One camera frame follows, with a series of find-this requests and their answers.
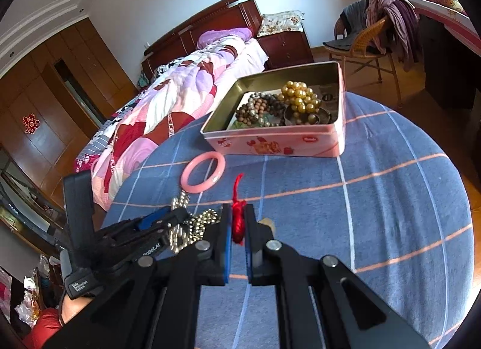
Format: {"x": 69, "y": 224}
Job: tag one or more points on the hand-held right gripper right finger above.
{"x": 248, "y": 262}

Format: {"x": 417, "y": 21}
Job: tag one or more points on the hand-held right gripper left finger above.
{"x": 227, "y": 258}

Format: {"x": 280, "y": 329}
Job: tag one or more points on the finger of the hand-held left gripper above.
{"x": 150, "y": 248}
{"x": 150, "y": 222}

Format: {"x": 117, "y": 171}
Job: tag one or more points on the pink bangle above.
{"x": 185, "y": 179}

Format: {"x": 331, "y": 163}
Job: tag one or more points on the pink tin box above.
{"x": 263, "y": 142}

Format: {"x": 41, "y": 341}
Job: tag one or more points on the silver bangle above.
{"x": 323, "y": 117}

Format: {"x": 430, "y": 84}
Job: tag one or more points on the person's left forearm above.
{"x": 71, "y": 311}

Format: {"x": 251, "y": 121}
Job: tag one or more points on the white plastic bag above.
{"x": 27, "y": 305}

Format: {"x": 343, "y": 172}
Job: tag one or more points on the blue checked tablecloth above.
{"x": 338, "y": 221}

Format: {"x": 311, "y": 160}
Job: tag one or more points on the red paper decoration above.
{"x": 31, "y": 124}

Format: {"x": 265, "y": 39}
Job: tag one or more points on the wooden wardrobe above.
{"x": 56, "y": 108}

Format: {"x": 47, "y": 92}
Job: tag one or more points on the pink patchwork quilt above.
{"x": 169, "y": 89}

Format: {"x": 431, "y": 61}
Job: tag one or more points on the green bag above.
{"x": 142, "y": 80}

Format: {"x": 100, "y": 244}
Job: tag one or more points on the purple pillow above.
{"x": 225, "y": 36}

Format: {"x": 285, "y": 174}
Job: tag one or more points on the dark wooden bed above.
{"x": 210, "y": 18}

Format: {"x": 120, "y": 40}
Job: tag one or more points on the dark wooden nightstand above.
{"x": 285, "y": 50}

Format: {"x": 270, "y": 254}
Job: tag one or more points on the floral pillow with white ground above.
{"x": 282, "y": 23}

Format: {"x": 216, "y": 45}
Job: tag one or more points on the rattan chair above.
{"x": 370, "y": 37}

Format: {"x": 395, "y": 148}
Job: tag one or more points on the grey garment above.
{"x": 353, "y": 14}

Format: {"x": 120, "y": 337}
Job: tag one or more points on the dark wooden desk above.
{"x": 447, "y": 59}

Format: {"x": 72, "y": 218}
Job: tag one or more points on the purple garment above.
{"x": 394, "y": 14}

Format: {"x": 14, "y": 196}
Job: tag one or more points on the pink desk cloth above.
{"x": 443, "y": 15}

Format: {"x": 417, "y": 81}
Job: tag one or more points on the floral pillow with pink ground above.
{"x": 449, "y": 2}

